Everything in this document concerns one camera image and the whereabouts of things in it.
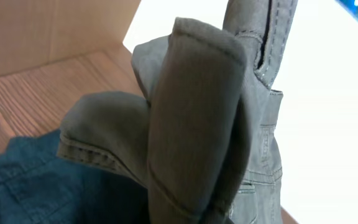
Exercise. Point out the grey shorts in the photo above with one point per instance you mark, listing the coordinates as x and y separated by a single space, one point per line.
200 139

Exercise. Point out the folded navy blue garment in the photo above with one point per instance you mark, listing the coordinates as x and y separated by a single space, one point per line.
38 187

